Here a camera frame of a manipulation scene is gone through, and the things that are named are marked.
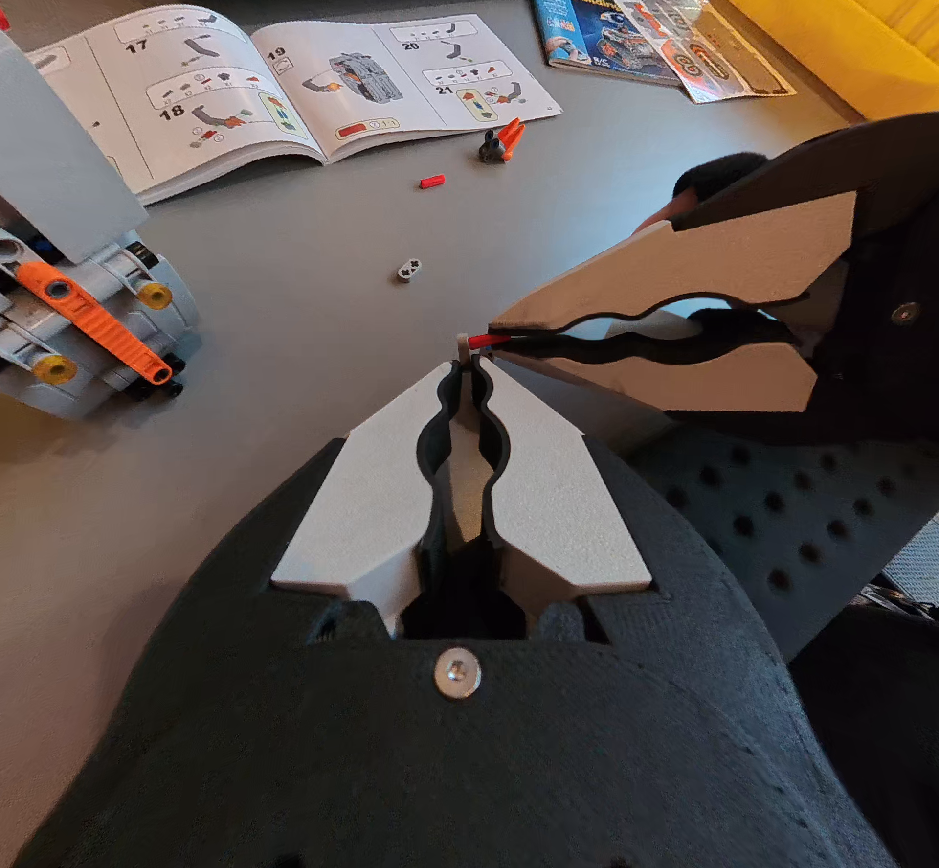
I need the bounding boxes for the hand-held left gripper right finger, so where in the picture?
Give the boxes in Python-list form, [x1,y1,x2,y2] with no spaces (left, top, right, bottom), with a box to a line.
[473,356,652,636]

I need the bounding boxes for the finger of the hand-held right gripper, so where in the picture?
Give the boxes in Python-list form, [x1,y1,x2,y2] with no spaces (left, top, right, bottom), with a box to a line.
[488,189,859,335]
[506,342,820,414]

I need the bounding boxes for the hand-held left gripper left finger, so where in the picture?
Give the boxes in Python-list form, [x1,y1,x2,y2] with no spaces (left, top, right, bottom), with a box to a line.
[271,360,459,638]

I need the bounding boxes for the grey desk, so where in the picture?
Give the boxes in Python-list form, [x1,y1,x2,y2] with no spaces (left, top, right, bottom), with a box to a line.
[0,0,939,847]

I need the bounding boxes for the person's right hand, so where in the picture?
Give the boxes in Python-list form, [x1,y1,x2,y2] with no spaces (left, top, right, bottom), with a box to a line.
[635,194,699,233]

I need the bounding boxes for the black dimpled mat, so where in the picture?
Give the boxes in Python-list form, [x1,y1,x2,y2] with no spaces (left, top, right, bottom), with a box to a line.
[624,428,939,663]

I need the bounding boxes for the sticker sheet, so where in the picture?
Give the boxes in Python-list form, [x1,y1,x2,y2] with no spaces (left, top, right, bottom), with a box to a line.
[612,0,797,106]

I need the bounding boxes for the yellow plastic bin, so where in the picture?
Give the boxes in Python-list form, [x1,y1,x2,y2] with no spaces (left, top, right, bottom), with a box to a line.
[715,0,939,122]

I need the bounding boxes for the orange black claw assembly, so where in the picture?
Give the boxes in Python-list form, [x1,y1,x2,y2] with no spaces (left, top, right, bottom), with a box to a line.
[479,117,527,164]

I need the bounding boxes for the blue cover manual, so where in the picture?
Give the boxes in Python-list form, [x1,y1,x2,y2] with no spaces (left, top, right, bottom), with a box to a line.
[528,0,683,87]

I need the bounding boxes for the grey orange robot model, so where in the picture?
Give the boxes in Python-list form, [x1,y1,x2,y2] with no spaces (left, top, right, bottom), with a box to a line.
[0,31,202,421]

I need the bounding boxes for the person's dark pants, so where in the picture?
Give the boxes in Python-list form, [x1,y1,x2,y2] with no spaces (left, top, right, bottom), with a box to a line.
[788,604,939,868]

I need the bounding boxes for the open instruction booklet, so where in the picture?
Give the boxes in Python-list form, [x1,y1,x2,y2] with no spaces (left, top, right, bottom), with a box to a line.
[25,4,564,207]

